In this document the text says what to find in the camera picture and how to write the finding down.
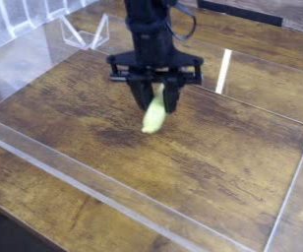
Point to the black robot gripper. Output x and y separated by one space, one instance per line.
152 61

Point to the green handled spoon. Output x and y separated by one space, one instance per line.
156 113

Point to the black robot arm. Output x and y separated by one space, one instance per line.
149 16

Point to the black bar on table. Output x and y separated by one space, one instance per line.
242 13

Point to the clear acrylic enclosure walls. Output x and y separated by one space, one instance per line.
214 183

